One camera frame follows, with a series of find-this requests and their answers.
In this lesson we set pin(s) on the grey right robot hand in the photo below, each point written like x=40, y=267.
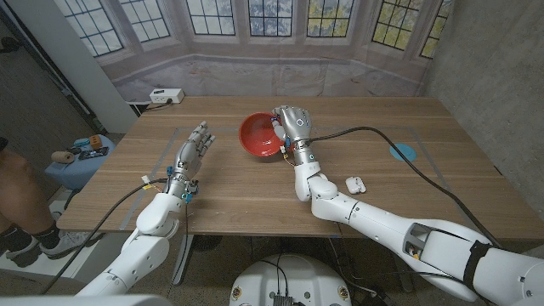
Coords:
x=297, y=123

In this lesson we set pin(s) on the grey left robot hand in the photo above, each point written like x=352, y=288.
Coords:
x=189, y=155

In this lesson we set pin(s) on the red bowl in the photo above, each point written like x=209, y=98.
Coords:
x=257, y=136

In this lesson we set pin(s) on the white robot shoulder cover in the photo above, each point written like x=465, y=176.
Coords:
x=85, y=301

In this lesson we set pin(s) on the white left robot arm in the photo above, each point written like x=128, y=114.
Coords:
x=149, y=246

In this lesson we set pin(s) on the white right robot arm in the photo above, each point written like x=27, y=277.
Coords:
x=374, y=219

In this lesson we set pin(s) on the white AirPods case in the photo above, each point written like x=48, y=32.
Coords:
x=354, y=185

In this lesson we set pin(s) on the white power strip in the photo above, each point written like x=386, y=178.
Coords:
x=166, y=96

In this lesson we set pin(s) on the printed bay window backdrop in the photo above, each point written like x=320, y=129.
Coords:
x=272, y=55

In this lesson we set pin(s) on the black round fan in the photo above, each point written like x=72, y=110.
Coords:
x=207, y=242

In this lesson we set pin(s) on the orange block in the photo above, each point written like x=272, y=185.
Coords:
x=95, y=141

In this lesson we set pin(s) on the black flat device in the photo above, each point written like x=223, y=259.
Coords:
x=93, y=153

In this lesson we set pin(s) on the grey table leg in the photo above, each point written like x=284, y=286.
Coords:
x=182, y=259
x=401, y=265

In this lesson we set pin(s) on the teal small object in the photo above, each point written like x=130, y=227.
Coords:
x=81, y=142

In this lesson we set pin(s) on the blue round disc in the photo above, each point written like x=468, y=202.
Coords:
x=403, y=152

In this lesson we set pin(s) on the blue padded stool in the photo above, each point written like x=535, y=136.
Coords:
x=81, y=174

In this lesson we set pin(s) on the brown roll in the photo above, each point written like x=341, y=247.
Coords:
x=62, y=157

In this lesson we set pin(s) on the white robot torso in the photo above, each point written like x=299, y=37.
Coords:
x=293, y=276

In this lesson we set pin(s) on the grey white sneaker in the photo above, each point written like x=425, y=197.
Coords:
x=64, y=243

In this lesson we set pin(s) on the person's bare leg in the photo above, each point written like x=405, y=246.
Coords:
x=19, y=195

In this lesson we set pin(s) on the white floor mat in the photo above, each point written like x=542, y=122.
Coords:
x=51, y=267

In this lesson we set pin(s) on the dark grey sneaker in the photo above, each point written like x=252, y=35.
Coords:
x=17, y=251

